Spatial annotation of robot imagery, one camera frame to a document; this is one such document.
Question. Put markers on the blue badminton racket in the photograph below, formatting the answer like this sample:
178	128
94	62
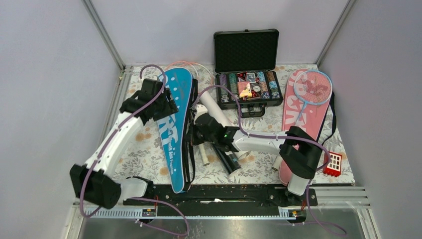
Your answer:
203	154

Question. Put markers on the red grid block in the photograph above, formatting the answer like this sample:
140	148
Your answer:
334	166

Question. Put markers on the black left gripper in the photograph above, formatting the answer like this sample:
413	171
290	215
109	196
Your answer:
170	108

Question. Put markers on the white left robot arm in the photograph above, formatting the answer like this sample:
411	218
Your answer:
92	181

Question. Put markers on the aluminium slotted rail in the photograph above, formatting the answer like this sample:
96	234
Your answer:
149	213

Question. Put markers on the black poker chip case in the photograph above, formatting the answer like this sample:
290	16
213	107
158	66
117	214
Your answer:
244	62

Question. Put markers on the white cardboard tube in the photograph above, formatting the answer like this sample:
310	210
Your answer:
213	110

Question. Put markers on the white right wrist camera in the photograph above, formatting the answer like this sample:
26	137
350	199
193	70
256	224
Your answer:
201	109

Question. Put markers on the blue racket cover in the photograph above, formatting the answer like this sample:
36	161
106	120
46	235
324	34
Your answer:
173	130

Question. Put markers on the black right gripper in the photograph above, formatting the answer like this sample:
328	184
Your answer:
191	137

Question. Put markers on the pink racket cover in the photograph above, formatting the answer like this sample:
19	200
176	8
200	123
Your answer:
303	99

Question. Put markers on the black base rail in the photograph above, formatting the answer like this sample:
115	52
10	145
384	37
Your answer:
235	198

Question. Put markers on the black shuttlecock tube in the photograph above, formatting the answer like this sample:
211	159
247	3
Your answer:
229	161

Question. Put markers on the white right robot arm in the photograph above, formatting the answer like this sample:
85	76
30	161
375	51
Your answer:
300	152

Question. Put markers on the blue racket on pink cover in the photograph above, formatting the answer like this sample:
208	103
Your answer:
313	87

